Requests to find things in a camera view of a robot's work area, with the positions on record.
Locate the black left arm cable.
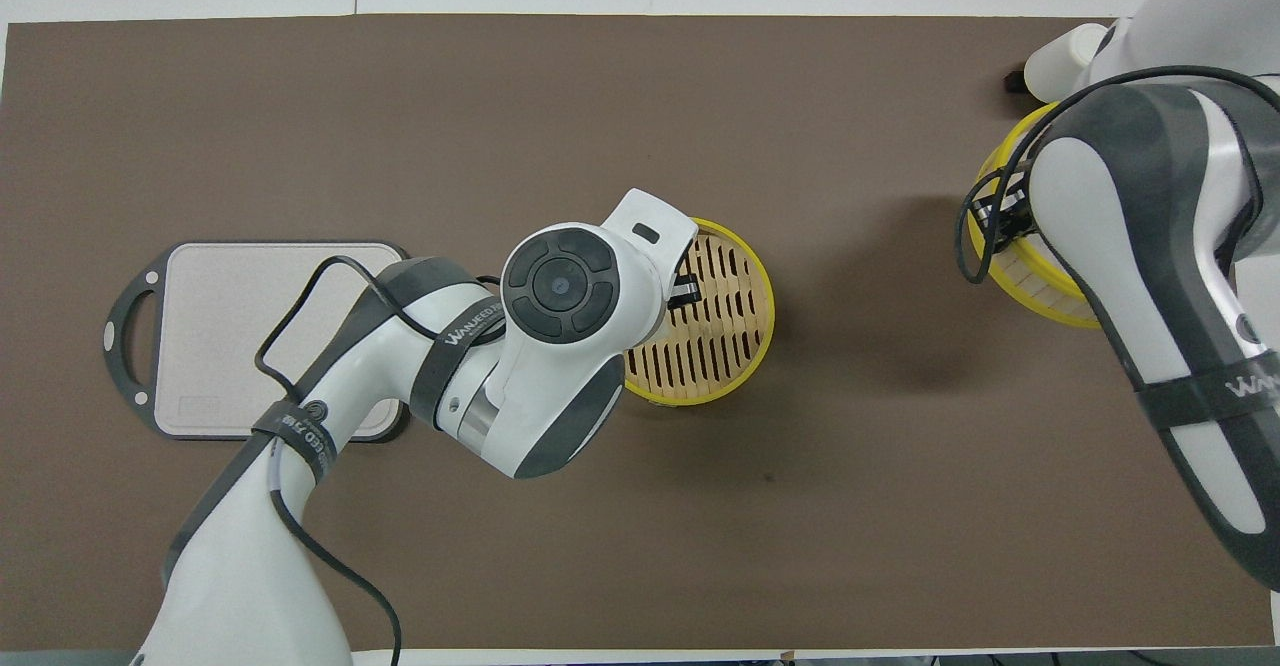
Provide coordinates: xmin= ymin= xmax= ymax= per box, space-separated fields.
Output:
xmin=254 ymin=255 xmax=507 ymax=666

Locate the brown table mat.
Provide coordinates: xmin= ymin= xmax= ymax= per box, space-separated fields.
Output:
xmin=0 ymin=13 xmax=1273 ymax=653

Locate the white plastic bottle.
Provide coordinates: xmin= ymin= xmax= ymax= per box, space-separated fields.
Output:
xmin=1023 ymin=23 xmax=1109 ymax=104

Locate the yellow bamboo steamer base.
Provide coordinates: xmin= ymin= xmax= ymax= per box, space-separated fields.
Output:
xmin=621 ymin=216 xmax=777 ymax=408

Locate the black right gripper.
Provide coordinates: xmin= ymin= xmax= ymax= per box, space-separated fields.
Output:
xmin=976 ymin=171 xmax=1037 ymax=248

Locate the grey white cutting board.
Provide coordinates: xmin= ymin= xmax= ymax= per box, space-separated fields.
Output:
xmin=103 ymin=240 xmax=412 ymax=443

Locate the yellow steamer tier with liner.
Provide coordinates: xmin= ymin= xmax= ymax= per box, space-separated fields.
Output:
xmin=966 ymin=101 xmax=1103 ymax=330

